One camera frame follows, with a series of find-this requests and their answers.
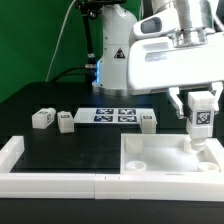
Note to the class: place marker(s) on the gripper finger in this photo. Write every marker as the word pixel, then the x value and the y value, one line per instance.
pixel 216 90
pixel 173 93

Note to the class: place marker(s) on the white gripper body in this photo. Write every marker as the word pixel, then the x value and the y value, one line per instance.
pixel 154 65

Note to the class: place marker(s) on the white square tabletop tray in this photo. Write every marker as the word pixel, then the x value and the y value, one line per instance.
pixel 168 153

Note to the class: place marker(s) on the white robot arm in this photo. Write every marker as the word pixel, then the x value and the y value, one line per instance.
pixel 197 20

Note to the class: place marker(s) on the white U-shaped fence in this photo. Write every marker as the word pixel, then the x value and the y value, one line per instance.
pixel 192 186

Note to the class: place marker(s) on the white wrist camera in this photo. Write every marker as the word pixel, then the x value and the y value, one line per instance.
pixel 160 24

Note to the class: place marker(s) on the white AprilTag base plate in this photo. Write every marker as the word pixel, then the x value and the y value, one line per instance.
pixel 113 115

